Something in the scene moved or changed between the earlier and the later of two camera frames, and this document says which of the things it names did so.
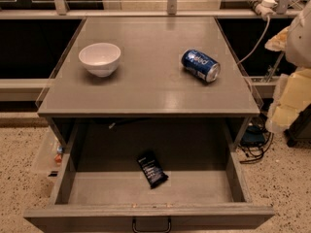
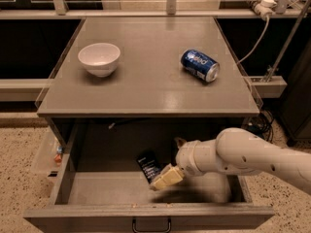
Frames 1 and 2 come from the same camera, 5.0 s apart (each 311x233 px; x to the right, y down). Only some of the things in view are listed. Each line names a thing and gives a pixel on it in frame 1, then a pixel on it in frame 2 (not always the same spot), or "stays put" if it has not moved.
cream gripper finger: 279,42 to 180,142
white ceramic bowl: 100,59 stays put
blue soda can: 200,65 stays put
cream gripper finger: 293,93 to 170,176
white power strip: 263,6 stays put
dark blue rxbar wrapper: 153,170 stays put
